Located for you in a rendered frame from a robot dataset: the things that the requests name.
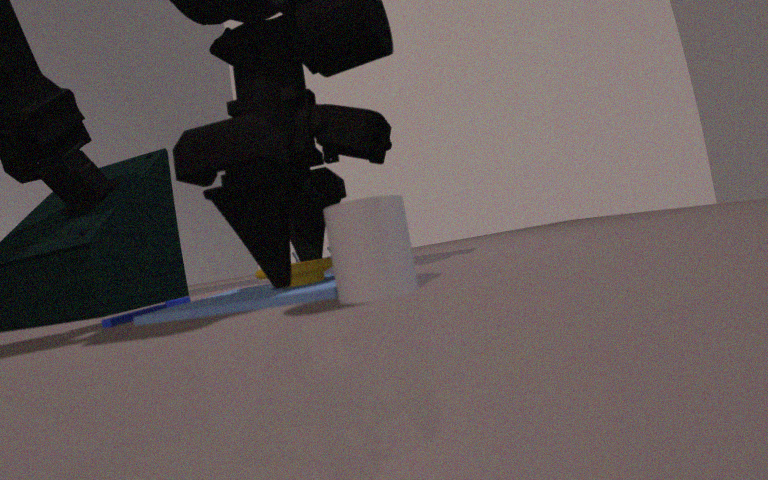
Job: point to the grey cylinder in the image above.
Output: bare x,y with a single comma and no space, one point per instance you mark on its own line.
370,249

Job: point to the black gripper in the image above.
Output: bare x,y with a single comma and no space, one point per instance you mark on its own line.
269,195

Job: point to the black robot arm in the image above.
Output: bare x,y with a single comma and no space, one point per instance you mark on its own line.
41,128

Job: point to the yellow round plate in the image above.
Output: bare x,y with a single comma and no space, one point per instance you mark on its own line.
304,273

